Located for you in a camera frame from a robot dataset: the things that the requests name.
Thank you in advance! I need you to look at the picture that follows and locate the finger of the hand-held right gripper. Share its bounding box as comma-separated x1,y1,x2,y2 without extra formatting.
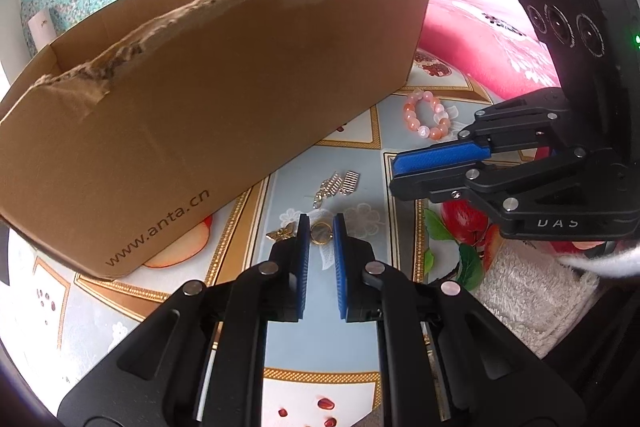
390,147,626,220
392,89,568,175

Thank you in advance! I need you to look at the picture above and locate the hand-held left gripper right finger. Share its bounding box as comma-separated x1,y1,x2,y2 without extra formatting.
333,212,587,427

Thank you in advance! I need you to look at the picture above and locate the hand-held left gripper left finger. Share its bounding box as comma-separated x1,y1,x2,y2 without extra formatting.
56,213,311,427

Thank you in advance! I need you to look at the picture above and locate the plain gold ring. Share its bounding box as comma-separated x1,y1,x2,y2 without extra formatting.
309,222,335,245

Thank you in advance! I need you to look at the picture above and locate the gold butterfly pendant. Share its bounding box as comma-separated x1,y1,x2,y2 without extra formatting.
266,224,299,242

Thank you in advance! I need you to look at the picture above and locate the pink orange bead bracelet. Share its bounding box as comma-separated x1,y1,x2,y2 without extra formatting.
403,89,451,140

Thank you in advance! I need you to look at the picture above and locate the brown cardboard box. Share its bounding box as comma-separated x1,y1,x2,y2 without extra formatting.
0,0,433,280

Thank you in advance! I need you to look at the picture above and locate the fruit patterned tablecloth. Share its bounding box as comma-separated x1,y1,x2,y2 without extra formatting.
0,57,501,427

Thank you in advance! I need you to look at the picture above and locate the pink floral blanket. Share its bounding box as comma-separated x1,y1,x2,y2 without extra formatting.
414,0,566,104

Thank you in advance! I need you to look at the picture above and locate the white fleece garment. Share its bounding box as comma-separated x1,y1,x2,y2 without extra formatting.
472,238,606,355

